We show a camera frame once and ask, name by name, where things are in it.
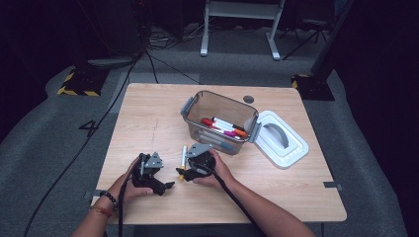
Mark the red marker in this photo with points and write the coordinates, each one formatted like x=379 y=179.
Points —
x=207 y=122

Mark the white box lid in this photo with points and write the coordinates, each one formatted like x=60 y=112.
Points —
x=280 y=148

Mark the grey floor plate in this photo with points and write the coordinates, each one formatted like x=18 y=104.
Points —
x=112 y=62

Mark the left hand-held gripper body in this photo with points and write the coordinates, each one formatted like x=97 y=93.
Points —
x=147 y=173

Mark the clear grey storage box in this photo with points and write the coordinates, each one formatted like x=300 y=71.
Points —
x=214 y=105

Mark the person's left hand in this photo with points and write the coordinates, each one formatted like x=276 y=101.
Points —
x=126 y=191

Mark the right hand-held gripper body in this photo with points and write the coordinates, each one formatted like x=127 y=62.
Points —
x=201 y=163

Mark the person's right hand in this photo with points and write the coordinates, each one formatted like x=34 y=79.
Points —
x=220 y=174

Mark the yellow marker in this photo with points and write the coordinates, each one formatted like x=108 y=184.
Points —
x=184 y=154

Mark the black marker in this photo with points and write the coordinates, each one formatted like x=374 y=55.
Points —
x=225 y=123

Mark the grey table grommet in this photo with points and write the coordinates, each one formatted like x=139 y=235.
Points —
x=248 y=99

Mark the dark stand pole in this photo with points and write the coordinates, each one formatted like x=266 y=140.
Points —
x=329 y=39

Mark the grey tape strip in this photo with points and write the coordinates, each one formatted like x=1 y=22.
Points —
x=332 y=185
x=94 y=193

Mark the white desk frame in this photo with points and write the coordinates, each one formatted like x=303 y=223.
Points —
x=242 y=10

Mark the black tripod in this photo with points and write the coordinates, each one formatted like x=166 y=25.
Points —
x=306 y=36

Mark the orange marker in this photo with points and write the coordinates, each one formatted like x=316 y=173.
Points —
x=241 y=133

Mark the light blue marker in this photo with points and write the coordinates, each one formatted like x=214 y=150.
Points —
x=225 y=145

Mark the black yellow striped stand base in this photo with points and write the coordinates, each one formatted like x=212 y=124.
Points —
x=313 y=89
x=82 y=85

